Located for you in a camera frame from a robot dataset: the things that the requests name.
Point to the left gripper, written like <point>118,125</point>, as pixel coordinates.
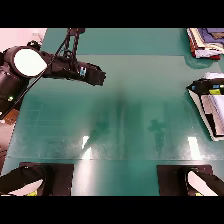
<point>94,75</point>

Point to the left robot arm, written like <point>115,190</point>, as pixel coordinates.
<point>10,80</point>

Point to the red garment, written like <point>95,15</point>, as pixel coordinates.
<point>194,50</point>

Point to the blue garment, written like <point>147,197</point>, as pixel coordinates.
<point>216,33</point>

